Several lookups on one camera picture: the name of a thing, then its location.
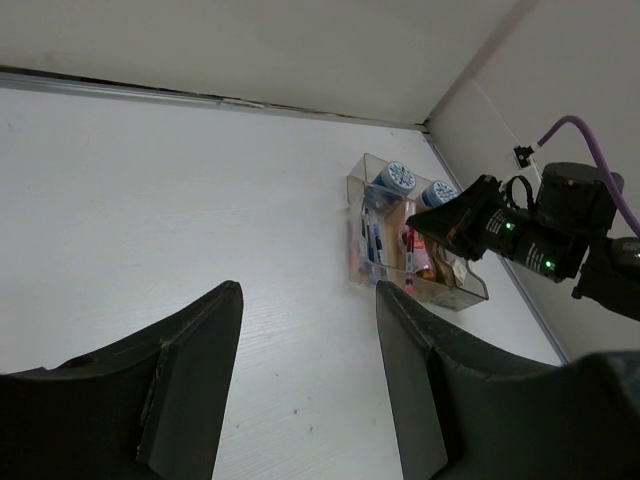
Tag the small white eraser box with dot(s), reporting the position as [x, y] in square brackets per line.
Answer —
[459, 269]

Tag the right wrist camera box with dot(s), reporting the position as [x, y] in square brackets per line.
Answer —
[524, 156]

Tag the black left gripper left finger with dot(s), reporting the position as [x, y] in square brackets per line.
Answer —
[149, 406]

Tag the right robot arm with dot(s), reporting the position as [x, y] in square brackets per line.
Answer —
[610, 275]

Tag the blue ballpoint pen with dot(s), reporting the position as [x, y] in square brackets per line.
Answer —
[374, 237]

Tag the blue jar with splash label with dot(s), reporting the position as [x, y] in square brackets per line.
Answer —
[396, 177]

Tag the aluminium rail back edge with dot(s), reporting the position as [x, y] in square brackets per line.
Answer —
[47, 82]

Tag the aluminium rail right side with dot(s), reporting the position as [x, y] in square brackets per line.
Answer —
[513, 235]

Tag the clear acrylic desk organizer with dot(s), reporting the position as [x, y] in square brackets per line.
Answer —
[392, 210]

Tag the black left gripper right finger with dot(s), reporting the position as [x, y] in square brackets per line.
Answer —
[466, 409]

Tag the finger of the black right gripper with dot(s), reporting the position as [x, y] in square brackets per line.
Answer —
[456, 222]

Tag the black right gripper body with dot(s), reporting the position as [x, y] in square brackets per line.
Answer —
[572, 210]

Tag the red gel pen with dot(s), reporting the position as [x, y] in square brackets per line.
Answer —
[409, 260]

